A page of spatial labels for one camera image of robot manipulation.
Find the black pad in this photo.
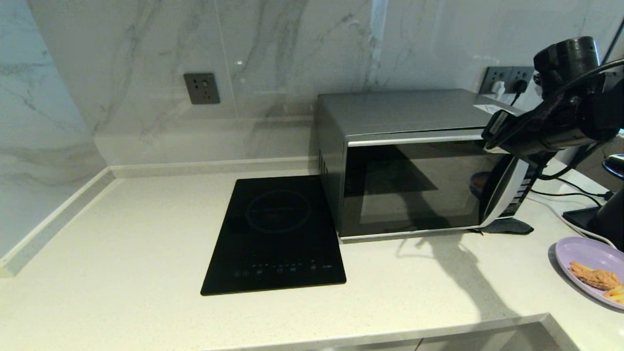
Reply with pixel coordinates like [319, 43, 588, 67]
[475, 218, 535, 236]

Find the black round stool seat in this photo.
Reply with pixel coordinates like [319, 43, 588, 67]
[604, 154, 624, 180]

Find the silver microwave oven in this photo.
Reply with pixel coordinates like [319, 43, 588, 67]
[314, 89, 546, 243]

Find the purple plate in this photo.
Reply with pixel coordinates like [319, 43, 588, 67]
[555, 236, 624, 311]

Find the black induction cooktop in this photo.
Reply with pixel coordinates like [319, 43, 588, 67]
[200, 175, 348, 296]

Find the brown fried chicken piece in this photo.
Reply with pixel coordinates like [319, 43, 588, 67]
[569, 261, 621, 291]

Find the thin black cable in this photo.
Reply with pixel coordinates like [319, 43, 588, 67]
[529, 189, 604, 209]
[556, 178, 616, 200]

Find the white paper sticker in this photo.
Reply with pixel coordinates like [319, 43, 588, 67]
[473, 103, 510, 117]

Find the dark door frame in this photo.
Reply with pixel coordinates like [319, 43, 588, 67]
[558, 19, 624, 169]

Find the flat black appliance base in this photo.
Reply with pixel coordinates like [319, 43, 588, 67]
[564, 207, 605, 231]

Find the grey wall socket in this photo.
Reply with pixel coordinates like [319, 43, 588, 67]
[183, 72, 221, 105]
[510, 66, 535, 94]
[479, 66, 512, 96]

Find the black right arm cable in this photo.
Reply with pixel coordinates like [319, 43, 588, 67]
[487, 58, 624, 181]

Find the black glass microwave door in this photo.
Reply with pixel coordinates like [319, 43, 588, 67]
[339, 129, 531, 240]

